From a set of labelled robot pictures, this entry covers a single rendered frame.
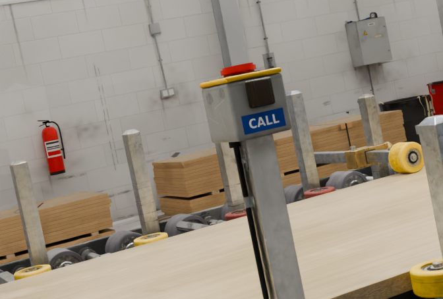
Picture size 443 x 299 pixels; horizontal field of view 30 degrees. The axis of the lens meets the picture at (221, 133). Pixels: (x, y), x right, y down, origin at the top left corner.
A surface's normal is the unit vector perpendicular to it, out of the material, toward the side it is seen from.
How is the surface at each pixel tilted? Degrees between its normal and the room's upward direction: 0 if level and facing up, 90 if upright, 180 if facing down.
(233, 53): 90
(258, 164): 90
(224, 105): 90
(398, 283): 90
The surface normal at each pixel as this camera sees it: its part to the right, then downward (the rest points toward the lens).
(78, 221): 0.44, -0.04
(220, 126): -0.88, 0.20
